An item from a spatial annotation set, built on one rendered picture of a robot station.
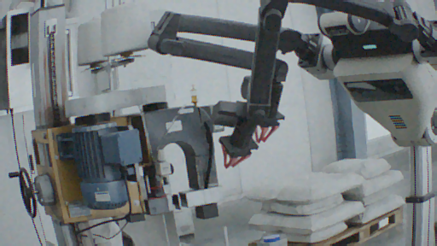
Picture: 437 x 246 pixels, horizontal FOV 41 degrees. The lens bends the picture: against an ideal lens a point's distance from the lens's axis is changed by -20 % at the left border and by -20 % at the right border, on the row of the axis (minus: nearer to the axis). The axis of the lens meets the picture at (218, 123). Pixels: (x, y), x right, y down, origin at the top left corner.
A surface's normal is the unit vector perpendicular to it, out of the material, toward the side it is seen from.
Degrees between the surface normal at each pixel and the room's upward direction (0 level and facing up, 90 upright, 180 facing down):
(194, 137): 90
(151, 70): 90
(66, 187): 90
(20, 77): 90
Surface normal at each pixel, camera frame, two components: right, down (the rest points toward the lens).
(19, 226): 0.55, -0.03
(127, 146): 0.84, -0.08
